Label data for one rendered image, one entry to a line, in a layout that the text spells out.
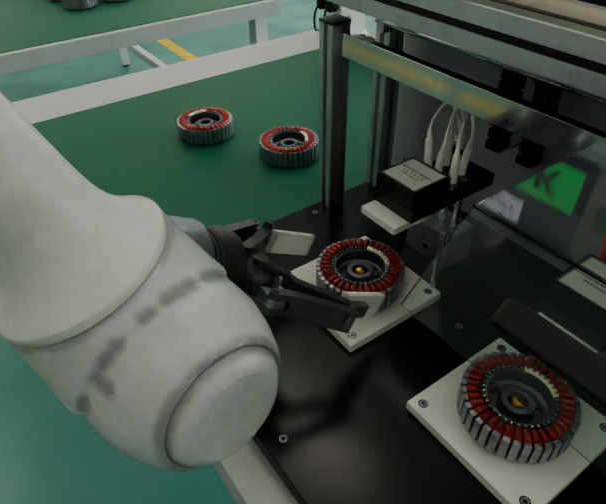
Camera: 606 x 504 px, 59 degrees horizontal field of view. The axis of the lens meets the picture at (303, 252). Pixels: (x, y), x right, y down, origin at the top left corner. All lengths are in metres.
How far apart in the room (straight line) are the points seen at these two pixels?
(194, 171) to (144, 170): 0.09
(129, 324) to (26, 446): 1.38
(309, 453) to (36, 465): 1.11
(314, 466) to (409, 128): 0.56
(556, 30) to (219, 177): 0.63
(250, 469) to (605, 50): 0.50
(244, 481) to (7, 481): 1.08
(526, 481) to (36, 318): 0.45
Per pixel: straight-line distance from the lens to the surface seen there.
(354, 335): 0.64
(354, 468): 0.56
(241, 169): 1.01
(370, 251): 0.70
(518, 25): 0.56
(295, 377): 0.61
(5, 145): 0.26
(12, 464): 1.62
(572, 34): 0.53
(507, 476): 0.57
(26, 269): 0.27
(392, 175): 0.66
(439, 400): 0.60
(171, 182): 0.99
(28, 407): 1.71
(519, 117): 0.57
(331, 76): 0.76
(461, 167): 0.71
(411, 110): 0.90
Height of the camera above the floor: 1.26
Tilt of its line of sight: 40 degrees down
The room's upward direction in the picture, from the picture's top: 1 degrees counter-clockwise
